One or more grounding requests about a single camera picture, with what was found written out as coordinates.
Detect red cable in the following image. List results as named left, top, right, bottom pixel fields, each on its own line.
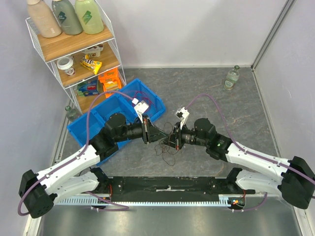
left=127, top=90, right=160, bottom=116

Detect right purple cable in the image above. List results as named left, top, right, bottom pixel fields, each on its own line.
left=186, top=93, right=315, bottom=212

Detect brown cable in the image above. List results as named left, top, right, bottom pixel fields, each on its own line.
left=154, top=121, right=182, bottom=166

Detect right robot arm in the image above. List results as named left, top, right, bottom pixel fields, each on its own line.
left=167, top=118, right=315, bottom=209

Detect blue green box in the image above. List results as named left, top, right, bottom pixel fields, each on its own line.
left=77, top=80, right=102, bottom=97

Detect orange snack packets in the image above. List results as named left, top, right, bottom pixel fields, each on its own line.
left=98, top=68, right=123, bottom=91

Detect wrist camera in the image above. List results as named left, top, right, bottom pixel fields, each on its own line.
left=132, top=98, right=149, bottom=122
left=175, top=107, right=189, bottom=129

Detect clear glass bottle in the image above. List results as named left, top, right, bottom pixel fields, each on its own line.
left=224, top=65, right=240, bottom=90

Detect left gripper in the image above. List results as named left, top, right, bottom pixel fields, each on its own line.
left=115, top=114, right=169, bottom=144

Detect white lidded cup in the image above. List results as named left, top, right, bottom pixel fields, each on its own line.
left=57, top=57, right=75, bottom=76

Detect blue three-compartment bin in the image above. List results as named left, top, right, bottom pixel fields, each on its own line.
left=67, top=78, right=166, bottom=147

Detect grey cable duct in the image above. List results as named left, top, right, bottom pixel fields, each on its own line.
left=57, top=195, right=240, bottom=207

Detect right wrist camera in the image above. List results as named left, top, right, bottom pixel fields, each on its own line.
left=175, top=107, right=189, bottom=129

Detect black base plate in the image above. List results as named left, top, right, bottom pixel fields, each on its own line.
left=95, top=177, right=244, bottom=203

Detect yellow snack bag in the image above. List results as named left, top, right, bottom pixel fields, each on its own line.
left=80, top=55, right=102, bottom=75

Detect beige bottle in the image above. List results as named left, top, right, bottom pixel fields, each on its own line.
left=27, top=0, right=62, bottom=38

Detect grey-green bottle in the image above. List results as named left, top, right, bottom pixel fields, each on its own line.
left=52, top=0, right=83, bottom=35

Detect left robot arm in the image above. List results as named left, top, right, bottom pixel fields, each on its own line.
left=18, top=113, right=167, bottom=219

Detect light green bottle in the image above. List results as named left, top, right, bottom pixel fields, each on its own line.
left=74, top=0, right=104, bottom=34

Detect white wire wooden shelf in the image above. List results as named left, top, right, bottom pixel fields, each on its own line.
left=25, top=1, right=126, bottom=114

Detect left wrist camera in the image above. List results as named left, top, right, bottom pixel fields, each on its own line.
left=132, top=98, right=149, bottom=122

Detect white yoghurt tub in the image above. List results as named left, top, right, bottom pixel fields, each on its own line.
left=81, top=43, right=103, bottom=58

